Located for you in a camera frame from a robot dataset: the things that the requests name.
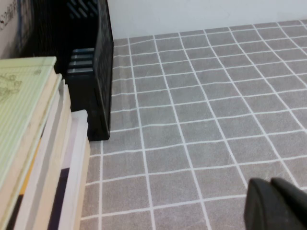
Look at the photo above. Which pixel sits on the black perforated book stand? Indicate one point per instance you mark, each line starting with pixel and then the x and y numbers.
pixel 103 72

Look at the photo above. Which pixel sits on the blue yellow mechanical design book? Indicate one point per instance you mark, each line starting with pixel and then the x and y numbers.
pixel 19 107

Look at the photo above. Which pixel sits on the white book orange spine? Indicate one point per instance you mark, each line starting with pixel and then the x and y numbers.
pixel 7 28

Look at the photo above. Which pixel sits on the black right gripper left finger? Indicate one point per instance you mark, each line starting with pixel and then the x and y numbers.
pixel 263 206

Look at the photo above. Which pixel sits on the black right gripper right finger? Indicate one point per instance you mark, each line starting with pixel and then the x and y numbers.
pixel 297 201

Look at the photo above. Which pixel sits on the light grey cover book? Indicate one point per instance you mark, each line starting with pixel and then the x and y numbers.
pixel 76 155

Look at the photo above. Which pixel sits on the dark robot cover book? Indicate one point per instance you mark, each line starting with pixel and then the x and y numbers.
pixel 44 148

